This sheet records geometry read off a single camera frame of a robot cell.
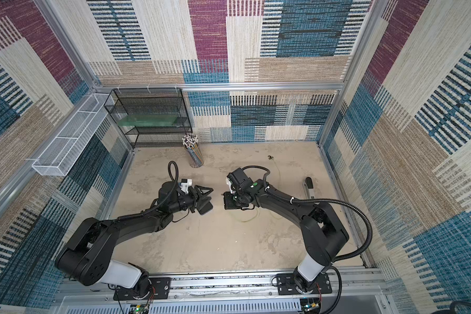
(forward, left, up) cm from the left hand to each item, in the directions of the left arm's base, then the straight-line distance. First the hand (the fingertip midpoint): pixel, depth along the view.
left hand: (214, 193), depth 84 cm
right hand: (-3, -6, -5) cm, 9 cm away
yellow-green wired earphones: (+31, -29, -14) cm, 45 cm away
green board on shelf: (+33, +33, +13) cm, 49 cm away
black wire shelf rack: (+46, +26, +15) cm, 55 cm away
